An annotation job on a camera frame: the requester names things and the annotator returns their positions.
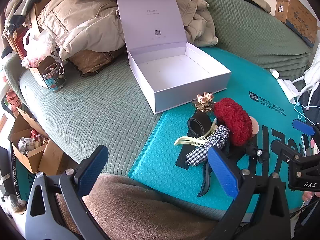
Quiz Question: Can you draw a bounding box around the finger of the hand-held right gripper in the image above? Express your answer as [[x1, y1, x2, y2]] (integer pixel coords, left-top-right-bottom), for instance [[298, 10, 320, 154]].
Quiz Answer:
[[292, 119, 320, 138], [271, 139, 302, 161]]

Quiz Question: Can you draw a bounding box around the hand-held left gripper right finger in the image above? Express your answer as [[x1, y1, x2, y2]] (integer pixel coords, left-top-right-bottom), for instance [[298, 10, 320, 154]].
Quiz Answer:
[[207, 146, 292, 240]]

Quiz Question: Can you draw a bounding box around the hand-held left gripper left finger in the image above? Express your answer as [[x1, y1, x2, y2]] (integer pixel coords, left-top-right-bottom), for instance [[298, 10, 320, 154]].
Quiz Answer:
[[25, 144, 110, 240]]

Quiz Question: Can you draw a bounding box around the long black hair clip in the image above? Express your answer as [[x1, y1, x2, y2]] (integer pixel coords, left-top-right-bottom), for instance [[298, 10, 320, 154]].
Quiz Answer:
[[197, 159, 215, 197]]

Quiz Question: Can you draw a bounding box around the gingham bow hair clip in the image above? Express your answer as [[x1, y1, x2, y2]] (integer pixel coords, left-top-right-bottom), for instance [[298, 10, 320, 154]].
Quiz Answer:
[[185, 125, 230, 167]]

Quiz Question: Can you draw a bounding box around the pink round container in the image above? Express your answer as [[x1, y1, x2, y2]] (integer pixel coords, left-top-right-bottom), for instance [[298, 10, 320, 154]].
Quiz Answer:
[[250, 117, 260, 137]]

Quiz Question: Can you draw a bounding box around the cream hair claw clip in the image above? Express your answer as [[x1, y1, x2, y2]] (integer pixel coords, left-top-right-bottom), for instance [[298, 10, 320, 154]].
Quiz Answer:
[[174, 117, 218, 147]]

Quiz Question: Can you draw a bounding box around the red fuzzy scrunchie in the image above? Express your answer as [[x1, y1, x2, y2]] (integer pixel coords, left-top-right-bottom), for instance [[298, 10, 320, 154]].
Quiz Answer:
[[214, 98, 253, 147]]

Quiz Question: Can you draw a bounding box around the brown bear hair clip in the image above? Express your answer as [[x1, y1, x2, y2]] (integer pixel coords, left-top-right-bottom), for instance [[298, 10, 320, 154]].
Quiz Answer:
[[192, 92, 215, 113]]

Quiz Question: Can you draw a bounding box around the white gift box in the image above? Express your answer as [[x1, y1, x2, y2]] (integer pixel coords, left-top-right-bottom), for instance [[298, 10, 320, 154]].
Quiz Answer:
[[116, 0, 232, 114]]

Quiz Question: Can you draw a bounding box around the person's right hand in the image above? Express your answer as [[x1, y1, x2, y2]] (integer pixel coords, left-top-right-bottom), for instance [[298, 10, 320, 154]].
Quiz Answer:
[[302, 191, 320, 203]]

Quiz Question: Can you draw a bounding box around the white clothes hanger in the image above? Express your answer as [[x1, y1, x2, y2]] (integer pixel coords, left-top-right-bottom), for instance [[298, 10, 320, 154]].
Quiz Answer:
[[292, 80, 318, 125]]

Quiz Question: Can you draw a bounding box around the white face mask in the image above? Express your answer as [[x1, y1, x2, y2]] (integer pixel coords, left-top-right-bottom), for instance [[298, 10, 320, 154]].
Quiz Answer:
[[277, 79, 300, 104]]

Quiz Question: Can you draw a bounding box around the open cardboard box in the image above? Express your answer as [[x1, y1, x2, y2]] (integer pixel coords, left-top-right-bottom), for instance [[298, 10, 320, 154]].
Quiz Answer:
[[7, 106, 64, 174]]

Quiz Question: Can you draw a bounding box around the white cloth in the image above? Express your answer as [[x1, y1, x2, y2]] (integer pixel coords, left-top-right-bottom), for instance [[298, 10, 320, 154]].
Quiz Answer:
[[291, 55, 320, 92]]

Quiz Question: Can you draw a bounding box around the green sofa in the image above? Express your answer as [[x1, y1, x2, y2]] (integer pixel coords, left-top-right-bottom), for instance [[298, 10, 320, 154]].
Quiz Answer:
[[2, 0, 313, 175]]

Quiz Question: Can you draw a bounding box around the teal bubble mailer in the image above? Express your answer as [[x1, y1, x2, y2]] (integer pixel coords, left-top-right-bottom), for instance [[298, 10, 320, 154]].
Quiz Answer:
[[127, 46, 310, 210]]

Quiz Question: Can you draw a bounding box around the black teal printed box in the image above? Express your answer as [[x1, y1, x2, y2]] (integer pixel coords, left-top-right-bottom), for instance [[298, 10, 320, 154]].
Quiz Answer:
[[10, 142, 35, 200]]

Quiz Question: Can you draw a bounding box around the small cardboard box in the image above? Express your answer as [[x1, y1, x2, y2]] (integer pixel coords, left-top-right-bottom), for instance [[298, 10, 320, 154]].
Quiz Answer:
[[21, 62, 50, 88]]

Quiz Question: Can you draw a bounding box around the brown cushion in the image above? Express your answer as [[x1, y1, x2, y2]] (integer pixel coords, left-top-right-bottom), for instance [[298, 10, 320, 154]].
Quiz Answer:
[[69, 47, 125, 77]]

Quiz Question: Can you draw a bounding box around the printed cardboard box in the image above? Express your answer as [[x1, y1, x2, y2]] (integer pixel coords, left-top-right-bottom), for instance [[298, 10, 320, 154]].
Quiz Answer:
[[269, 0, 318, 48]]

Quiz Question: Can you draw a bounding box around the white plastic bag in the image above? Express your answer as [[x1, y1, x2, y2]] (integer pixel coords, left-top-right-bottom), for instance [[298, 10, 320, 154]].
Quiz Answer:
[[21, 29, 62, 68]]

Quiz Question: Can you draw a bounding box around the beige puffer jacket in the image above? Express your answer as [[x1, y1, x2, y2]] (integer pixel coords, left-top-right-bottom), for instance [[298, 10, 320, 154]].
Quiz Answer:
[[37, 0, 218, 60]]

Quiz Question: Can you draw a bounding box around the red box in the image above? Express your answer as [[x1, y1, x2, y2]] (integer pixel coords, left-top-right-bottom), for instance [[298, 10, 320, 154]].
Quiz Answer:
[[12, 27, 28, 58]]

